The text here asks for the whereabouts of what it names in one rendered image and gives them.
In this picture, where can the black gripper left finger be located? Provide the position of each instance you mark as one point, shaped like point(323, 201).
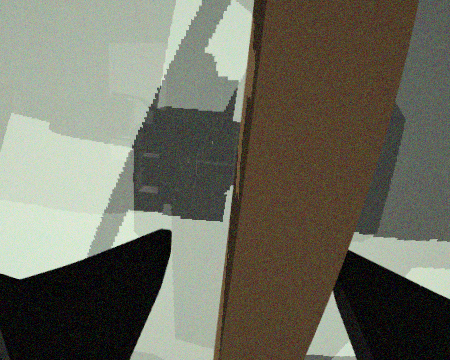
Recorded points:
point(94, 309)

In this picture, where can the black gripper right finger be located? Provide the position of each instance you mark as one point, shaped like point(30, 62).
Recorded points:
point(388, 317)

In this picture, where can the long wooden rail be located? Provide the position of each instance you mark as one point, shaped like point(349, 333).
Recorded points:
point(319, 92)

